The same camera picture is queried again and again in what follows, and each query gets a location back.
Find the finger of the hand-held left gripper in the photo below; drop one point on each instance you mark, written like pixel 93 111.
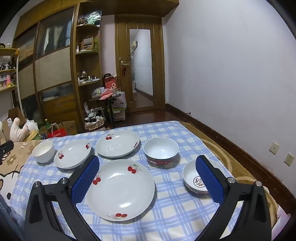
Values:
pixel 7 147

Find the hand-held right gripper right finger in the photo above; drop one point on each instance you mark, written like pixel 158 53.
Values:
pixel 209 180

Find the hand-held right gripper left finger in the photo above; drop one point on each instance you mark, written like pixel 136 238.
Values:
pixel 85 178

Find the white bowl printed inside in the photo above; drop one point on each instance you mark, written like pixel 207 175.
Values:
pixel 189 170

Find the small cherry plate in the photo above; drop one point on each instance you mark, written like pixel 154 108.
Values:
pixel 74 155

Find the large cherry plate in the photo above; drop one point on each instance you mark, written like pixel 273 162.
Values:
pixel 120 192

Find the plain white bowl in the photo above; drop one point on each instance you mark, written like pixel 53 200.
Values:
pixel 44 153

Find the medium cherry plate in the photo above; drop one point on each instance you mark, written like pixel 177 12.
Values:
pixel 120 146

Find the white bowl red outside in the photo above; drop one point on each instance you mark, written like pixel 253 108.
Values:
pixel 160 148

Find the cream plush toy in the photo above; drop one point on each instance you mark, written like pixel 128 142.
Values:
pixel 16 132

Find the cardboard box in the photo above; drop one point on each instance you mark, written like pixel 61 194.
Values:
pixel 69 127
pixel 15 113

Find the blue plaid cloth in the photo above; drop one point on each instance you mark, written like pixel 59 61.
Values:
pixel 175 208

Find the green glass bottle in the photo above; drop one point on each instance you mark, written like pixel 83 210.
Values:
pixel 47 122

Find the wicker basket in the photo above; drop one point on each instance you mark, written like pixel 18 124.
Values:
pixel 94 125

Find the white leaning pole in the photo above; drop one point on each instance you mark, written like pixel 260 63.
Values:
pixel 18 88

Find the pile of rolled socks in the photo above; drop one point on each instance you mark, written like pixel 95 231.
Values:
pixel 93 113

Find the pink toy figure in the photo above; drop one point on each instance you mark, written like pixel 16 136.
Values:
pixel 8 81

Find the blue grey cloth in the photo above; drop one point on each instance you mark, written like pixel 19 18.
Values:
pixel 7 220

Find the black side table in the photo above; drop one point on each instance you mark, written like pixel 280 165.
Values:
pixel 110 109

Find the clear plastic storage box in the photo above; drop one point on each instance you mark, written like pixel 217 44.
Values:
pixel 120 109

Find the row of small figurines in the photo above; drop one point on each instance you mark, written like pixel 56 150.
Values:
pixel 5 65

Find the pink plastic bag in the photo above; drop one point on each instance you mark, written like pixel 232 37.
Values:
pixel 106 93

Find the pile of small boxes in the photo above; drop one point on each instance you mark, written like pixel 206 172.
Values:
pixel 98 92

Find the wooden wardrobe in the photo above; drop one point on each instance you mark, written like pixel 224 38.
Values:
pixel 53 67

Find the red shopping bag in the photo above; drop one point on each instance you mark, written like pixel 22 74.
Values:
pixel 111 83

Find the row of cosmetic jars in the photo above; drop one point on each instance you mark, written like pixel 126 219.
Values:
pixel 89 78

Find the red door ornament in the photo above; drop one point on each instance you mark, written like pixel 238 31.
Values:
pixel 123 70

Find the wooden door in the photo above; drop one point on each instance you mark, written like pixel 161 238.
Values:
pixel 159 69

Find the wooden corner shelf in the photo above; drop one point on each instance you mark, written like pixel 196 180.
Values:
pixel 87 52

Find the green carton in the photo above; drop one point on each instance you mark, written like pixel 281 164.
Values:
pixel 95 44

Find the green leaf printed picture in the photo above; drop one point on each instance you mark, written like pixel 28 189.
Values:
pixel 91 16

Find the wooden overhead cabinet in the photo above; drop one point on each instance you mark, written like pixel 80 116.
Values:
pixel 129 7

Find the white wall socket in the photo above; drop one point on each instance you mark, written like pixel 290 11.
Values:
pixel 289 159
pixel 274 148

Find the wooden wall shelf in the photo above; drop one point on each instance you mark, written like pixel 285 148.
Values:
pixel 9 49

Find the wooden photo frame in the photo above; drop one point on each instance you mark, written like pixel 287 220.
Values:
pixel 87 42

